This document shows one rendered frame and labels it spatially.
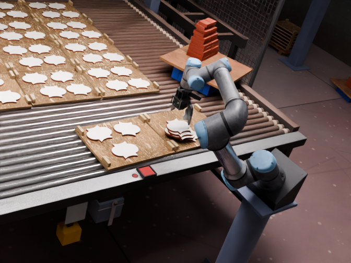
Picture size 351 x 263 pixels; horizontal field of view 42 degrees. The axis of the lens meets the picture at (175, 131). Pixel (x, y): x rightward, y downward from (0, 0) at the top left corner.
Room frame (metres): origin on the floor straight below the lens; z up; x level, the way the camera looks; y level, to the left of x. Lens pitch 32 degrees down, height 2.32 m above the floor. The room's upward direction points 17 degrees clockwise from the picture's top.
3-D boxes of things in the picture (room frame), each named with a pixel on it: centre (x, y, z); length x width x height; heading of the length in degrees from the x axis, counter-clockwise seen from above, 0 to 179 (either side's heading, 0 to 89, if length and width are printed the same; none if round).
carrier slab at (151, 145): (1.96, 0.24, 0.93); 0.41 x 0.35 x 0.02; 136
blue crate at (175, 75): (2.93, -0.06, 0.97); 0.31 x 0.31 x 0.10; 66
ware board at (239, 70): (3.00, -0.08, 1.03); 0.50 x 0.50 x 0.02; 66
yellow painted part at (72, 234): (1.50, 0.35, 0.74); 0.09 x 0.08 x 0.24; 134
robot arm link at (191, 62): (2.12, 0.01, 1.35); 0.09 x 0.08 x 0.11; 16
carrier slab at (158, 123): (2.26, -0.05, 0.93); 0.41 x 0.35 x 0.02; 136
